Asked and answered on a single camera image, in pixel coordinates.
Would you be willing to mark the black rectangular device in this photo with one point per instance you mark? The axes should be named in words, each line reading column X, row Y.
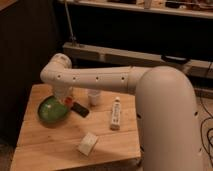
column 79, row 109

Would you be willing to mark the red orange pepper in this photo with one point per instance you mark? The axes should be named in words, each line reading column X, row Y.
column 69, row 101

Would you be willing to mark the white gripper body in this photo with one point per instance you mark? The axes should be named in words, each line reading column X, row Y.
column 62, row 92

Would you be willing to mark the long wooden beam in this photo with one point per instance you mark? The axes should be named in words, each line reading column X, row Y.
column 125, row 57

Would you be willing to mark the black object on beam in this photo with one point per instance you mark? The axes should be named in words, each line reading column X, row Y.
column 176, row 60

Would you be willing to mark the green ceramic bowl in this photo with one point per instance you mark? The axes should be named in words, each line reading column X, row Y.
column 51, row 111

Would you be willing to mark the wooden table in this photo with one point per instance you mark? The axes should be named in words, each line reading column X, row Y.
column 43, row 148

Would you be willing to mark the metal pole stand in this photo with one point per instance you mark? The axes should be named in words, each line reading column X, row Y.
column 72, row 36

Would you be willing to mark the upper wooden shelf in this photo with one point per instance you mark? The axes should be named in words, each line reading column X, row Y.
column 128, row 7

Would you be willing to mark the white plastic cup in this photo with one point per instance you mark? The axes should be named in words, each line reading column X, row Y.
column 94, row 96

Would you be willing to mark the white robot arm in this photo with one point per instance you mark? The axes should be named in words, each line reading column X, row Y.
column 165, row 102

